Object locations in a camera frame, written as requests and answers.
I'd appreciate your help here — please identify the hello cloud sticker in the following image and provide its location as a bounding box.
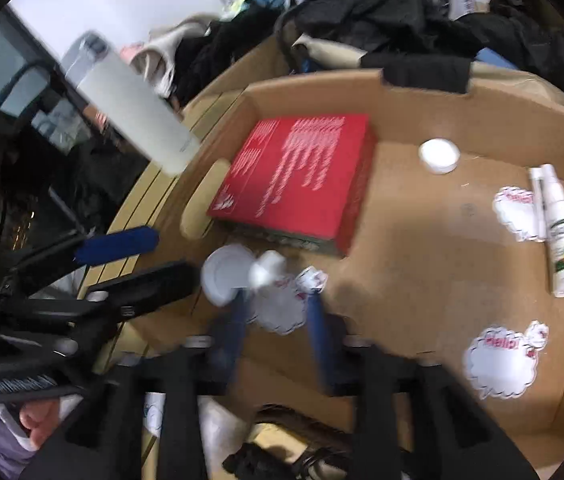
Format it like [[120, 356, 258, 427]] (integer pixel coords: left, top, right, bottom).
[[492, 186, 543, 243], [463, 321, 549, 400], [250, 266, 329, 336]]

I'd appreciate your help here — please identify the person left hand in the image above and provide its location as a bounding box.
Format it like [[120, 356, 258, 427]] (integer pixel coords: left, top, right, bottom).
[[20, 399, 61, 450]]

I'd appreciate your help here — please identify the red book box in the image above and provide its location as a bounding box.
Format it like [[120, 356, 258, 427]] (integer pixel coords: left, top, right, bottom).
[[207, 114, 376, 257]]

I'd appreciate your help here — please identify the white tall bottle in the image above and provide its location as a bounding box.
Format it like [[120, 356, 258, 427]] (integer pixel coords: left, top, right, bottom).
[[61, 32, 200, 177]]

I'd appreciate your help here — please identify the cardboard tray box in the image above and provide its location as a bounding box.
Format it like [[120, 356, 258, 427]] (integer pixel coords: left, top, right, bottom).
[[138, 70, 564, 460]]

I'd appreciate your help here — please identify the small white round lid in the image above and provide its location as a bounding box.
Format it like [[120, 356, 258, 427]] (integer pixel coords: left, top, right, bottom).
[[419, 138, 460, 174]]

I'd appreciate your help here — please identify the white spray bottle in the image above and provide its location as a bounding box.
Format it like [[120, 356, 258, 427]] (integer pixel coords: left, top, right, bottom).
[[540, 164, 564, 298]]

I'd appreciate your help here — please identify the white pen tube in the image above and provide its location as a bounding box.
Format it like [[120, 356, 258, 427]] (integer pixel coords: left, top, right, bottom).
[[529, 167, 547, 242]]

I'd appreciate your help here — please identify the black clothes pile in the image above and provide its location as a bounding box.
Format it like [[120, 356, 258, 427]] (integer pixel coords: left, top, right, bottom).
[[167, 0, 564, 105]]

